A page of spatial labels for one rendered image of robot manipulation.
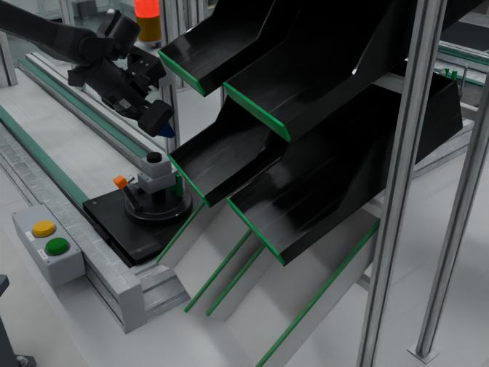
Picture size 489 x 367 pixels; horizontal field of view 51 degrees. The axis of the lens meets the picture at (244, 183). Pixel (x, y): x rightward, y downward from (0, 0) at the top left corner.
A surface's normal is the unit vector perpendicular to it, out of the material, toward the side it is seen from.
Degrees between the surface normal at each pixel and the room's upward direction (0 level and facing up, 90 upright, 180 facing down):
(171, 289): 90
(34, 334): 0
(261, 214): 25
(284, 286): 45
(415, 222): 0
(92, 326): 0
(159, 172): 90
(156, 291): 90
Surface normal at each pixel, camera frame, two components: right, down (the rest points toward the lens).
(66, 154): 0.00, -0.85
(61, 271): 0.61, 0.42
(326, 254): -0.63, -0.42
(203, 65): -0.38, -0.66
